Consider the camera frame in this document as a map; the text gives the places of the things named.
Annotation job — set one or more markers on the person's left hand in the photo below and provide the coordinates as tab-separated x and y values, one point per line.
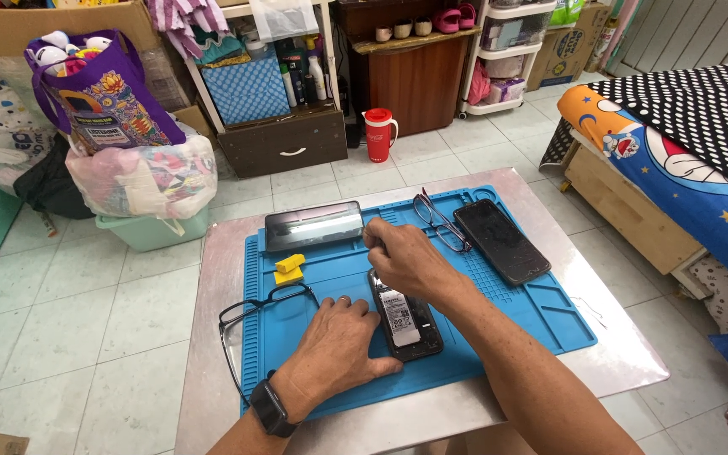
332	347

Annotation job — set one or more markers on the black phone with battery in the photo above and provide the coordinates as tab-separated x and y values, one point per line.
409	328

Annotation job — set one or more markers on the pink sandals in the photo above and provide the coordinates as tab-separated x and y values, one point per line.
454	17

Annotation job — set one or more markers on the black bag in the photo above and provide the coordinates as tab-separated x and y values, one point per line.
51	183

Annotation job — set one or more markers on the brown wooden cabinet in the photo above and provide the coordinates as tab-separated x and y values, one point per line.
418	82

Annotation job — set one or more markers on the dark purple frame eyeglasses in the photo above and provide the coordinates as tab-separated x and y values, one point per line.
440	221

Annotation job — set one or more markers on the dark wooden drawer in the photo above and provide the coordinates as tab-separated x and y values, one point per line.
285	145

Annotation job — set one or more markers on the black smartwatch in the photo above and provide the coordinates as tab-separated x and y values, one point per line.
270	407

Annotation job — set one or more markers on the pale green plastic basin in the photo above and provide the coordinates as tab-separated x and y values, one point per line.
149	232

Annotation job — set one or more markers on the black frame eyeglasses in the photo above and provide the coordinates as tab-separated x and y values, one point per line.
237	316

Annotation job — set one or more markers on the black smartphone with cracked screen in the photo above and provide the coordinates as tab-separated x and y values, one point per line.
502	242

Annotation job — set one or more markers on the printed cardboard box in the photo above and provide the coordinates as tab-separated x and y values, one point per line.
566	54

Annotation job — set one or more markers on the large brown cardboard box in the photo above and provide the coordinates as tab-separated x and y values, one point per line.
16	25

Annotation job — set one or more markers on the red plastic pitcher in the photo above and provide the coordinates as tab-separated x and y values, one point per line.
379	136

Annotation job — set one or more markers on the person's right fingers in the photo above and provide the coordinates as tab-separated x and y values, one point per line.
381	243

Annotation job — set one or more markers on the black white polka dot cloth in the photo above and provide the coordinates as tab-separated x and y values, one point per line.
705	114

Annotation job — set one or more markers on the yellow plastic wedge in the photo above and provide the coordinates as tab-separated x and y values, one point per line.
288	276

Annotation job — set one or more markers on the purple printed tote bag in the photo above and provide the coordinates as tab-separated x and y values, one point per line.
108	101

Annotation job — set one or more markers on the bed with blue cartoon sheet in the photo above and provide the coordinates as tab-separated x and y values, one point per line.
686	189

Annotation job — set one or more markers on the person's right hand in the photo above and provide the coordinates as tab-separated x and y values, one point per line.
414	262

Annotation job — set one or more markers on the clear plastic bag of clothes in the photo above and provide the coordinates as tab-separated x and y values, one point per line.
143	177

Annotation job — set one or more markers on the blue silicone repair mat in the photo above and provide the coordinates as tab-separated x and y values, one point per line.
515	309

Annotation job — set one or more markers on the white plastic drawer cart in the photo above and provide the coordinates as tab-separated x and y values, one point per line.
506	57

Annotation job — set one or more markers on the white shelf with bottles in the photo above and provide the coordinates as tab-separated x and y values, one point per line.
256	76

